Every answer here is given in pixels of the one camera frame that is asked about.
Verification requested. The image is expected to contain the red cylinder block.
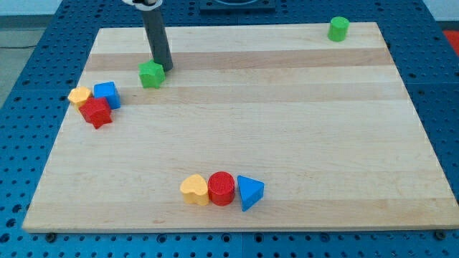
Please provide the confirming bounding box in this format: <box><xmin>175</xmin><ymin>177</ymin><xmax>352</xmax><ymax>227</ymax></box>
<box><xmin>207</xmin><ymin>171</ymin><xmax>235</xmax><ymax>206</ymax></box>

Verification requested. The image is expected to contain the blue triangle block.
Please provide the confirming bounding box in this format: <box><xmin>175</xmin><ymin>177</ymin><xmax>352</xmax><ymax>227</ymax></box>
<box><xmin>237</xmin><ymin>176</ymin><xmax>265</xmax><ymax>212</ymax></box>

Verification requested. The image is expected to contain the yellow heart block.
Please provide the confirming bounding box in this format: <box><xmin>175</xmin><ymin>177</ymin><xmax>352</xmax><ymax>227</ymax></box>
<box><xmin>179</xmin><ymin>174</ymin><xmax>209</xmax><ymax>206</ymax></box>

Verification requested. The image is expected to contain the green star block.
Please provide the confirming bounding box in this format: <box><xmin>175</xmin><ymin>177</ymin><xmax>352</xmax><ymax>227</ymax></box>
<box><xmin>138</xmin><ymin>59</ymin><xmax>166</xmax><ymax>89</ymax></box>

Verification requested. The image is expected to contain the light wooden board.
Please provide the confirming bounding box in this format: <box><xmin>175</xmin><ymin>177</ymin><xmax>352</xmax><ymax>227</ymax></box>
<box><xmin>23</xmin><ymin>22</ymin><xmax>458</xmax><ymax>233</ymax></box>

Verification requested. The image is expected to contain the blue cube block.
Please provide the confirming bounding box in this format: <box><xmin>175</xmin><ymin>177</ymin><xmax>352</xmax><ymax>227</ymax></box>
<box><xmin>93</xmin><ymin>82</ymin><xmax>121</xmax><ymax>110</ymax></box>

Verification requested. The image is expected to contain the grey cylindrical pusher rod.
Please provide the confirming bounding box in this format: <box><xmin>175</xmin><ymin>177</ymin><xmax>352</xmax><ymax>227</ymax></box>
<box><xmin>141</xmin><ymin>0</ymin><xmax>174</xmax><ymax>72</ymax></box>

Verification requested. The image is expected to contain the red star block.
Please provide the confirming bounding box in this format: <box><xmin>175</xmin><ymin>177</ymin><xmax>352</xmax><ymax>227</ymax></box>
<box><xmin>79</xmin><ymin>97</ymin><xmax>112</xmax><ymax>129</ymax></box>

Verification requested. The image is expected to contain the green cylinder block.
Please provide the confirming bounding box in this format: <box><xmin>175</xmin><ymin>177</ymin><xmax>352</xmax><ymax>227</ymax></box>
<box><xmin>327</xmin><ymin>16</ymin><xmax>350</xmax><ymax>42</ymax></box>

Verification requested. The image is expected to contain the red object at edge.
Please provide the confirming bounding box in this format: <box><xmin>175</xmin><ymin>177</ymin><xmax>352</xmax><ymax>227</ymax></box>
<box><xmin>443</xmin><ymin>30</ymin><xmax>459</xmax><ymax>55</ymax></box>

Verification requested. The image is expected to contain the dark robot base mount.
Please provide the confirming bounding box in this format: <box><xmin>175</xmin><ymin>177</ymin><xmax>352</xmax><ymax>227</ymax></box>
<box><xmin>198</xmin><ymin>0</ymin><xmax>276</xmax><ymax>12</ymax></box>

